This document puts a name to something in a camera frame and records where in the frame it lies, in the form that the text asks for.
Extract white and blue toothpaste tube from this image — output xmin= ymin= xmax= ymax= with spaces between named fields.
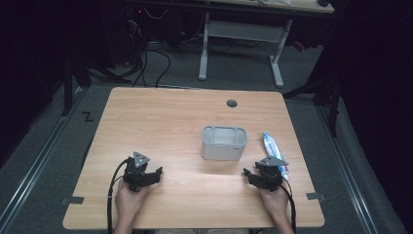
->
xmin=262 ymin=131 xmax=290 ymax=181

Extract dark metal stand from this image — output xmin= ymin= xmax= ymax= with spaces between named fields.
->
xmin=60 ymin=57 xmax=132 ymax=117
xmin=282 ymin=72 xmax=343 ymax=138

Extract grey plastic organizer box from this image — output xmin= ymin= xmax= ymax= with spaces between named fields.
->
xmin=201 ymin=125 xmax=248 ymax=162

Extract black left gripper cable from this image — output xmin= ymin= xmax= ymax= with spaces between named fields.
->
xmin=106 ymin=158 xmax=131 ymax=234

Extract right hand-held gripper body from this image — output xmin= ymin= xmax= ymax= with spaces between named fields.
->
xmin=254 ymin=156 xmax=289 ymax=193

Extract black floor cables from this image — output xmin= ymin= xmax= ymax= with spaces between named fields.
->
xmin=128 ymin=40 xmax=172 ymax=89

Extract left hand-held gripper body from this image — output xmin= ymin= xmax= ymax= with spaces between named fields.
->
xmin=122 ymin=150 xmax=156 ymax=193

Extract person's right hand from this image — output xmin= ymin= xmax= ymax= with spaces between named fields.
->
xmin=257 ymin=180 xmax=290 ymax=226

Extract person's left hand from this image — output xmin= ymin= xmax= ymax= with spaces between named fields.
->
xmin=114 ymin=179 xmax=151 ymax=223

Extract background desk with white legs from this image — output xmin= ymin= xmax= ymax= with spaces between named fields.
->
xmin=197 ymin=0 xmax=335 ymax=89

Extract grey tape strip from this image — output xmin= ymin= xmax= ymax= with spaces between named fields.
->
xmin=306 ymin=192 xmax=326 ymax=202
xmin=60 ymin=195 xmax=86 ymax=206

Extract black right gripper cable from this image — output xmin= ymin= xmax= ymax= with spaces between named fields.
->
xmin=278 ymin=182 xmax=297 ymax=234

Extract metal floor rail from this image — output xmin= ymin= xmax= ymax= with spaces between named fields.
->
xmin=0 ymin=87 xmax=86 ymax=232
xmin=316 ymin=104 xmax=381 ymax=234

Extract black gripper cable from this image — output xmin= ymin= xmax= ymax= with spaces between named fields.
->
xmin=106 ymin=158 xmax=131 ymax=234
xmin=278 ymin=182 xmax=297 ymax=234

